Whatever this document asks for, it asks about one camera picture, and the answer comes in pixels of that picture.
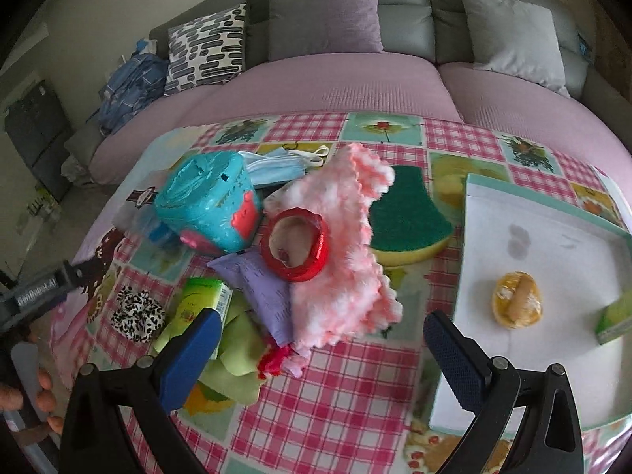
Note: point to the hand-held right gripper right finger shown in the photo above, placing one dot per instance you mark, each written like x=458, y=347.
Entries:
x=454, y=360

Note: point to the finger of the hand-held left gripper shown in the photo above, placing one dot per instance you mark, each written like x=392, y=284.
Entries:
x=89, y=268

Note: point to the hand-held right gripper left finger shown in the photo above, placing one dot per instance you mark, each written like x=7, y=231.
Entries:
x=195, y=355

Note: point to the light green cloth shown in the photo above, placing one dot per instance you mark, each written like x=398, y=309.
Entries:
x=237, y=345

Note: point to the green tissue pack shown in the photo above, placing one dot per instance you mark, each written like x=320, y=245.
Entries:
x=617, y=323
x=195, y=298

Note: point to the leopard print scrunchie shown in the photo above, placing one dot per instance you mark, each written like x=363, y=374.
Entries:
x=133, y=313

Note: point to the purple cloth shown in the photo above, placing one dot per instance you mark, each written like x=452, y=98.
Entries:
x=261, y=286

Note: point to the pink fluffy cloth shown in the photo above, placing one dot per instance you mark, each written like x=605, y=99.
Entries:
x=340, y=276

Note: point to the white tray with teal rim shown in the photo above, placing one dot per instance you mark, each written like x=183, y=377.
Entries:
x=543, y=237

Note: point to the red tape roll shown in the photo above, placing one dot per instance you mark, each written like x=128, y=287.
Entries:
x=316, y=256

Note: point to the person's left hand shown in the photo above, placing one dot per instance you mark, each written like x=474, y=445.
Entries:
x=45, y=381

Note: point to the clear plastic packet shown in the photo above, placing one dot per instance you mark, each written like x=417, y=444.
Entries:
x=133, y=222

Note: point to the red frilly scrunchie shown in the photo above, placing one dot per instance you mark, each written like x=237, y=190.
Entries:
x=271, y=361

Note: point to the yellow wrapped pouch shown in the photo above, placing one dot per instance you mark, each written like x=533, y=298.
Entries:
x=508, y=301

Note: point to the pink checked tablecloth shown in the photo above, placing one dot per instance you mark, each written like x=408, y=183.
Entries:
x=345, y=395

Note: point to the teal wet wipes pack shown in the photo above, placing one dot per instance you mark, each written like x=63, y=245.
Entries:
x=207, y=192

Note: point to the black cabinet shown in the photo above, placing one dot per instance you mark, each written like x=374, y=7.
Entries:
x=34, y=128

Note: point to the green and yellow sponge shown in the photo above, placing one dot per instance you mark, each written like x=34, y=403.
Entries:
x=400, y=212

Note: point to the blue clothing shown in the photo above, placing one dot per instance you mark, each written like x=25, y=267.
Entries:
x=133, y=89

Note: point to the blue face mask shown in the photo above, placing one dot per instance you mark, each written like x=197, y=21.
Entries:
x=276, y=168

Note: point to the black and white patterned cushion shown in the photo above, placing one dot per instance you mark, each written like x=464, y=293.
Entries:
x=207, y=49

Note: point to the pink sofa seat cover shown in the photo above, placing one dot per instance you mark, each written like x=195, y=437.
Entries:
x=518, y=103
x=321, y=89

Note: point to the grey cushion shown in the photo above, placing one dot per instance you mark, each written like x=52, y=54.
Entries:
x=513, y=34

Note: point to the teal small toy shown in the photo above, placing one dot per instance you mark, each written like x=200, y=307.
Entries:
x=583, y=47

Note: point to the grey sofa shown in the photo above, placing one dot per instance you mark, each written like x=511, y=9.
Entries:
x=405, y=15

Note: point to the purple cushion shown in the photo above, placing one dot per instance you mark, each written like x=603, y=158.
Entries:
x=326, y=10

